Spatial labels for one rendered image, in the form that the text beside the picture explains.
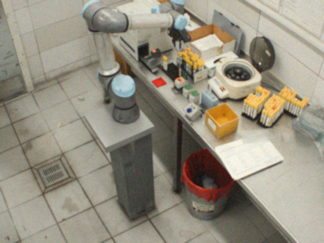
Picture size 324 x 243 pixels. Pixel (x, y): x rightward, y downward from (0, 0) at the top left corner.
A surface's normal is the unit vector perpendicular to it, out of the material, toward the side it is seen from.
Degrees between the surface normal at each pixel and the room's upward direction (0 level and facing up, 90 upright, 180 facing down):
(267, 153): 1
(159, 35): 90
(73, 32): 90
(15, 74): 90
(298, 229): 0
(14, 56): 90
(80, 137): 0
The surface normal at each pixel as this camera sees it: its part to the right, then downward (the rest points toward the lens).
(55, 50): 0.52, 0.60
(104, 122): -0.01, -0.71
